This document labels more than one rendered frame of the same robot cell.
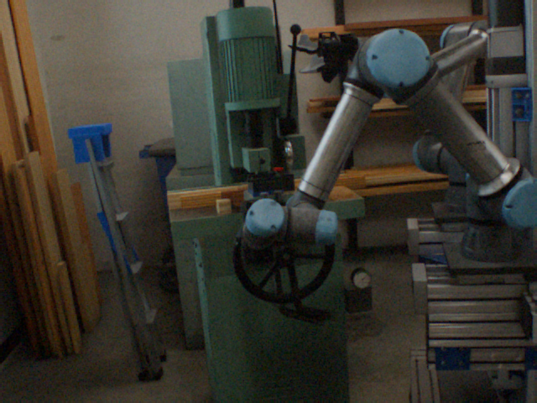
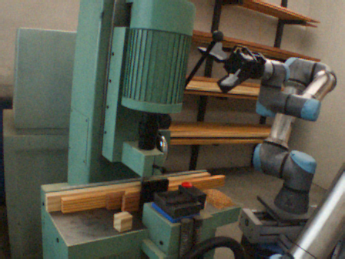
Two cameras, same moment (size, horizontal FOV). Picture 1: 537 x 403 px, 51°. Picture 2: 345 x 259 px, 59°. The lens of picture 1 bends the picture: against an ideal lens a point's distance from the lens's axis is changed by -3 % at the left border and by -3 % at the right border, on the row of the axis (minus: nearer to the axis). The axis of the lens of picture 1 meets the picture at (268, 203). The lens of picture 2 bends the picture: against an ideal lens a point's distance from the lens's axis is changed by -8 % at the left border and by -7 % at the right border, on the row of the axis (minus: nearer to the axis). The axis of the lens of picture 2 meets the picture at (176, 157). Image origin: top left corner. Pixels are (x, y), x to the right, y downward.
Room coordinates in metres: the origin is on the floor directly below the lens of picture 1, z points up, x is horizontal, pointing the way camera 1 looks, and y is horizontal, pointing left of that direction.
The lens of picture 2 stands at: (1.02, 0.40, 1.36)
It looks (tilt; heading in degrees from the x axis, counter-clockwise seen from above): 18 degrees down; 331
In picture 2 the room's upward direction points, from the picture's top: 8 degrees clockwise
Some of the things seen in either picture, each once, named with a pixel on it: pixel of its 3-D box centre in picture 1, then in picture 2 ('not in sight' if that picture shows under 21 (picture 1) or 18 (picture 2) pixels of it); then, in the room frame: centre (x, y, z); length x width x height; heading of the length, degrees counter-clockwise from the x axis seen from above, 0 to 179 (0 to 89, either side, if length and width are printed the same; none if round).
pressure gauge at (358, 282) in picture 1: (360, 280); not in sight; (1.73, -0.27, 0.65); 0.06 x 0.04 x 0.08; 100
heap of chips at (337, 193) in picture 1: (340, 191); (216, 195); (1.85, -0.23, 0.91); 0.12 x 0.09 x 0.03; 10
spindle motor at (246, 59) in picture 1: (248, 60); (158, 55); (1.89, 0.03, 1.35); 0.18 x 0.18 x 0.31
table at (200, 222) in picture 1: (267, 215); (157, 223); (1.79, 0.01, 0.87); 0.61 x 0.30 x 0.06; 100
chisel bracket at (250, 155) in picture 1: (257, 160); (142, 159); (1.91, 0.03, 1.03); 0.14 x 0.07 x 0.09; 10
